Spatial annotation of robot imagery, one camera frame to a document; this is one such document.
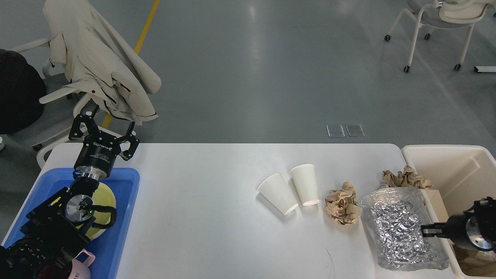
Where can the white paper cup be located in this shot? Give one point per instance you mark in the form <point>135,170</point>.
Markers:
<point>305,180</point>
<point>278,192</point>

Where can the person in dark clothes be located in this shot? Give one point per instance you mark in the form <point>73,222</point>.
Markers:
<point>21,87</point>

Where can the crumpled brown paper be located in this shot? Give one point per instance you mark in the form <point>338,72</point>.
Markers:
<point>407,178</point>
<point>341,205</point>

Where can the white office chair left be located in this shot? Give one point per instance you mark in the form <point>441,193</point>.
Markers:
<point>60,106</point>

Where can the yellow plastic plate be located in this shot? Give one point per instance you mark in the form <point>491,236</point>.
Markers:
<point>103,196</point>

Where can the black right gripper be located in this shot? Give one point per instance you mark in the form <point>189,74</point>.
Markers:
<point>472,233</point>

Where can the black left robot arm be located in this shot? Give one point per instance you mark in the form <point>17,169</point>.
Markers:
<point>55,232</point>

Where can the white chair background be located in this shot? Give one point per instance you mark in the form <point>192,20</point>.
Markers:
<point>442,14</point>

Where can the beige coat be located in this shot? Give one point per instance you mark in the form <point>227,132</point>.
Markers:
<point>98,61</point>

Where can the white waste bin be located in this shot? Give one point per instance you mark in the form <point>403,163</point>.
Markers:
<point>461,173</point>

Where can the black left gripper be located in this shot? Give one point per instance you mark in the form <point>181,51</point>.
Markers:
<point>97,155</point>

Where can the pale green plate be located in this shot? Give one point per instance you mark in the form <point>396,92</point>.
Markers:
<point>93,233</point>

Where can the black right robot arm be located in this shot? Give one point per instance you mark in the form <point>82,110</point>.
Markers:
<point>484,207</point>

